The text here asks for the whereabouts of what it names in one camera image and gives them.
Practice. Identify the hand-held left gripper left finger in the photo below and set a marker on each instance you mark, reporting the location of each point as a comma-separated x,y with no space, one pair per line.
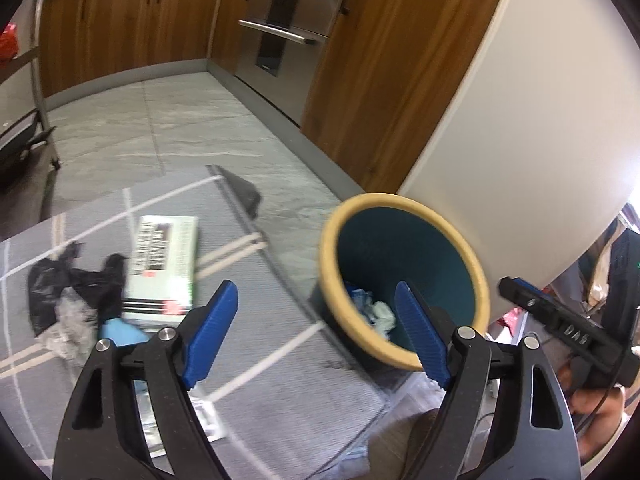
210,330

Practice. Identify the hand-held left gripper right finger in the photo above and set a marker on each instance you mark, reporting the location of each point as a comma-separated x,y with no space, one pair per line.
420,335

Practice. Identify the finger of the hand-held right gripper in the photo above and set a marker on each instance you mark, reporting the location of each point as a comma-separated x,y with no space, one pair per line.
522,296

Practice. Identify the white tissue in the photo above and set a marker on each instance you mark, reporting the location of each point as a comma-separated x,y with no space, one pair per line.
382,315

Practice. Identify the teal bin with yellow rim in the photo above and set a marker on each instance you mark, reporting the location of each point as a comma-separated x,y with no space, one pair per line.
400,245

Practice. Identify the person's right hand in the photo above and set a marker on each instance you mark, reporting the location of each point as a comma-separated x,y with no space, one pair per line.
600,410

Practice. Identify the red packet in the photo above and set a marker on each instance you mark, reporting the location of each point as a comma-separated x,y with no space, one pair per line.
512,320

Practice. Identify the white and green box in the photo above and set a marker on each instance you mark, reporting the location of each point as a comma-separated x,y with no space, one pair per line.
165,260

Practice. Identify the light blue face mask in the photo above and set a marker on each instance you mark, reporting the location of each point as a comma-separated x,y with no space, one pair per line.
120,332

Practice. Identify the grey checked mat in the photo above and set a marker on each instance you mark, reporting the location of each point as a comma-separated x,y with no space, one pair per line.
300,385

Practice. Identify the black plastic bag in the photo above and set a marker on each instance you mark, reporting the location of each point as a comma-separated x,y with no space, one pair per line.
85,285

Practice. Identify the clear crinkled wrapper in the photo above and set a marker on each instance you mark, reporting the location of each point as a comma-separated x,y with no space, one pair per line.
75,325

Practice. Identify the black pan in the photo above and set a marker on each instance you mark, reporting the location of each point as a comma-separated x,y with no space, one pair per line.
20,142

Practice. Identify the stainless steel rack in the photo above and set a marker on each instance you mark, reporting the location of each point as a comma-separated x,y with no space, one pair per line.
37,85

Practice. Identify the wooden kitchen cabinets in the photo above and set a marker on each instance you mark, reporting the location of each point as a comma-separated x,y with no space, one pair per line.
125,20

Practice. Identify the stainless steel built-in oven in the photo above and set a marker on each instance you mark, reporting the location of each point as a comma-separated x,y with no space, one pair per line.
290,10

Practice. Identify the red plastic bag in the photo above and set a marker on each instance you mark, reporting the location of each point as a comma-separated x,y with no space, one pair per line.
7,42

